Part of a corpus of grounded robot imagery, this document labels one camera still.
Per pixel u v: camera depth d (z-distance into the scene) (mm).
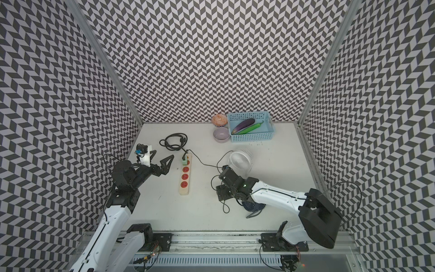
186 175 912
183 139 1079
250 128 1114
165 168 683
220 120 1193
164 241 723
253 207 771
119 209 512
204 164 973
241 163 912
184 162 923
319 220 414
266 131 1144
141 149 625
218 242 743
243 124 1139
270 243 727
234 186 621
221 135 1088
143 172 641
